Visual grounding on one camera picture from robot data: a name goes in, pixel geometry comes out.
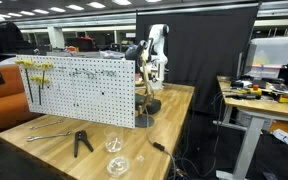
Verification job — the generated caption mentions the black hand tool pliers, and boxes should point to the black hand tool pliers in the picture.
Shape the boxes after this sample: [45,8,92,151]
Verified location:
[73,129,94,159]

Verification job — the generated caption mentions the black handheld desk tool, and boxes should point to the black handheld desk tool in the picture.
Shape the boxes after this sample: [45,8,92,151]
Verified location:
[225,93,257,101]

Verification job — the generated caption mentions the black chair back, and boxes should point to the black chair back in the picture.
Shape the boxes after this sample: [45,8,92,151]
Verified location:
[0,21,36,56]

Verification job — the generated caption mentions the orange sofa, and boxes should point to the orange sofa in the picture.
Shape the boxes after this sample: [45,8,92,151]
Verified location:
[0,63,42,136]

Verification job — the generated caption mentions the fluorescent ceiling light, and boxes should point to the fluorescent ceiling light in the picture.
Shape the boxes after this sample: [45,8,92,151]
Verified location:
[19,10,36,17]
[65,4,85,11]
[49,6,67,14]
[112,0,132,6]
[32,8,50,15]
[87,1,107,9]

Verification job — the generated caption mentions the white building pillar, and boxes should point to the white building pillar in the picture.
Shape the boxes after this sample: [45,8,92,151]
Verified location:
[47,26,66,50]

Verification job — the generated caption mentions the small silver wrench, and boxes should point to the small silver wrench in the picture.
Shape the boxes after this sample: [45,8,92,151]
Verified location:
[29,119,65,131]

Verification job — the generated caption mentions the large silver wrench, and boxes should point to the large silver wrench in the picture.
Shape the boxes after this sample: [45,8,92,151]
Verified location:
[26,130,72,143]

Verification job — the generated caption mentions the metal pegboard hook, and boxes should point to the metal pegboard hook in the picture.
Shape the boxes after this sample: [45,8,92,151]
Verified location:
[95,69,117,77]
[72,68,96,80]

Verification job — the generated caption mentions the dark red background cart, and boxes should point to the dark red background cart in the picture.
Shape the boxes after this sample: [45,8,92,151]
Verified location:
[74,35,99,52]

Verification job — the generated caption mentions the clear plastic container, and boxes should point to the clear plastic container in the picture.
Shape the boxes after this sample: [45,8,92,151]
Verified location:
[98,49,126,60]

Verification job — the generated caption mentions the white pegboard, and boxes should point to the white pegboard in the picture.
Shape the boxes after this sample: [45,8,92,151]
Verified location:
[16,54,137,130]

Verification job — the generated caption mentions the clear glass cup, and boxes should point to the clear glass cup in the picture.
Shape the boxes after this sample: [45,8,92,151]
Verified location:
[103,125,124,154]

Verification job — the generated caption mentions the clear round glass dish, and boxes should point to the clear round glass dish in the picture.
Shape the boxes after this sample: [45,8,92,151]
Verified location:
[105,155,132,178]

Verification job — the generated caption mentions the wooden stand with black base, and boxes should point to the wooden stand with black base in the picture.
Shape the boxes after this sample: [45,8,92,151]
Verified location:
[125,39,162,129]

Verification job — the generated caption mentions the small clear round cap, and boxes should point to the small clear round cap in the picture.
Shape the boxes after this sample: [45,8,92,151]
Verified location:
[135,154,146,164]

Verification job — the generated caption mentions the black curtain partition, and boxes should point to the black curtain partition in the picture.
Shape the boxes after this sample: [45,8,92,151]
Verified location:
[135,3,261,116]

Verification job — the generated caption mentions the black computer monitor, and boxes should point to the black computer monitor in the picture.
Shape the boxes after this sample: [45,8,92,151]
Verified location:
[236,51,252,80]

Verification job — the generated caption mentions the yellow emergency stop red button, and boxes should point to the yellow emergency stop red button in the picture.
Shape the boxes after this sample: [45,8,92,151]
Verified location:
[249,84,263,97]

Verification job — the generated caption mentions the wooden desk white legs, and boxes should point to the wooden desk white legs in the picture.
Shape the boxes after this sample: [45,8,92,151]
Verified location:
[215,75,288,180]

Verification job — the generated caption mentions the red and yellow desk item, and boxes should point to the red and yellow desk item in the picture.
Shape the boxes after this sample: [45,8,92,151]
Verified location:
[277,94,288,104]

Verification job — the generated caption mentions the medium yellow T-handle hex key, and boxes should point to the medium yellow T-handle hex key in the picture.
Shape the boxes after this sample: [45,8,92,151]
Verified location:
[29,76,50,106]

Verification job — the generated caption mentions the short yellow T-handle hex key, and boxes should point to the short yellow T-handle hex key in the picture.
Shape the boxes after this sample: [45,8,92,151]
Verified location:
[38,62,53,90]

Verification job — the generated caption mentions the grey cable with black plug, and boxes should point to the grey cable with black plug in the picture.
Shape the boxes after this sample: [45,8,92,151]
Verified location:
[144,109,178,180]

